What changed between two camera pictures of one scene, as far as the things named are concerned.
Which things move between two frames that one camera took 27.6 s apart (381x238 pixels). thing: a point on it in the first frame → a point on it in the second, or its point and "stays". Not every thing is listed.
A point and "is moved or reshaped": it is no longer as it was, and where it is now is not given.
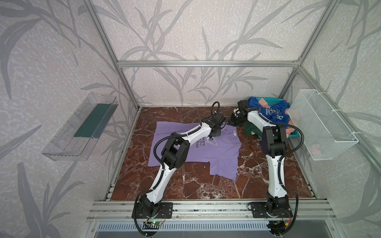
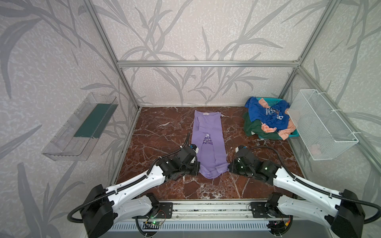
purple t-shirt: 222,153 is moved or reshaped
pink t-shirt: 290,127 stays
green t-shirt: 249,127 stays
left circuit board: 154,225 stays
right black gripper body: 236,116 → 235,165
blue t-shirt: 276,113 stays
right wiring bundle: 280,227 stays
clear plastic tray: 76,140 stays
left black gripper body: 219,118 → 193,166
